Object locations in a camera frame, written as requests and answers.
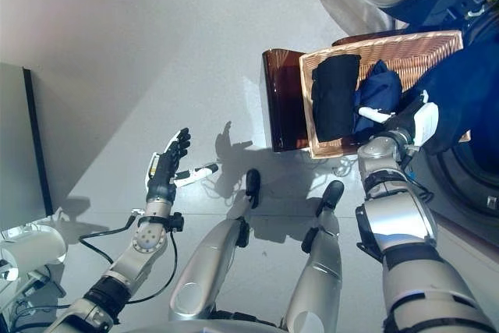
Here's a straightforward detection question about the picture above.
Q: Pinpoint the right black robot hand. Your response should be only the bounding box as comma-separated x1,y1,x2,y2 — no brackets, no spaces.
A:
358,90,440,147

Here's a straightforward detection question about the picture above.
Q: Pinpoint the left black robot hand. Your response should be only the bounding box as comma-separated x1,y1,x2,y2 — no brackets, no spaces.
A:
146,127,220,200

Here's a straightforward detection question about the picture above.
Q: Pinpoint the navy blue garment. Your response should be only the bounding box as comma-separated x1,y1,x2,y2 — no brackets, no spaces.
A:
352,58,403,134

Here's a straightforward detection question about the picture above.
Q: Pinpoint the large black garment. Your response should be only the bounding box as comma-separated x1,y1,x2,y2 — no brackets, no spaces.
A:
399,46,499,154

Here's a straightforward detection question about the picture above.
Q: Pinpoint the washing machine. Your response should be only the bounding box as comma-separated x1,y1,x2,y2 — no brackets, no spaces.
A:
373,0,499,240

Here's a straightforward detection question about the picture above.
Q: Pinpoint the black rolled garment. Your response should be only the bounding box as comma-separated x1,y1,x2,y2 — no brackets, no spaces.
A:
310,54,363,143

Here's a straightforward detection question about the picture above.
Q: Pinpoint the wicker laundry basket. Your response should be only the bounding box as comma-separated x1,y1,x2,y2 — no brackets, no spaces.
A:
298,30,472,161

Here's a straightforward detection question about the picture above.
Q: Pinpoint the left silver robot leg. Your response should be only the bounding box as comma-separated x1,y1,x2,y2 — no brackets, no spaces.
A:
168,168,261,324

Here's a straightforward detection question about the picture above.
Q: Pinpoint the silver robot leg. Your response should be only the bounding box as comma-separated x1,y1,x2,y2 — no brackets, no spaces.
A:
168,168,261,324
280,179,346,333

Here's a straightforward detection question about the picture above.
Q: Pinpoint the grey cabinet with black edge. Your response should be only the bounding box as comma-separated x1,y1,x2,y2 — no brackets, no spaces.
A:
0,62,55,232

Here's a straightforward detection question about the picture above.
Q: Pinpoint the white cylindrical device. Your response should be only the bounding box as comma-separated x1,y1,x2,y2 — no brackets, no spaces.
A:
0,226,67,275

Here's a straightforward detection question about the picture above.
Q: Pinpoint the right silver robot leg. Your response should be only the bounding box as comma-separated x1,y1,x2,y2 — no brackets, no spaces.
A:
280,179,346,333

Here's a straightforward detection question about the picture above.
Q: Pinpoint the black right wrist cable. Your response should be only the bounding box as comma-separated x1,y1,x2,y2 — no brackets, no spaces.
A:
399,145,434,205

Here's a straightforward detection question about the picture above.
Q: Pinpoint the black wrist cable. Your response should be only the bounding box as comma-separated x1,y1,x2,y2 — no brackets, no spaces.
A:
399,145,434,205
79,210,179,305

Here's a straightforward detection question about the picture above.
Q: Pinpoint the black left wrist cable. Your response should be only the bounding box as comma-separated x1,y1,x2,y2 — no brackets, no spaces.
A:
79,210,179,305

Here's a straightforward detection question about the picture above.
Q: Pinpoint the grey equipment with cables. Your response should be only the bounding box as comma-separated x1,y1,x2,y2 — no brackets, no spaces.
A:
0,266,67,333

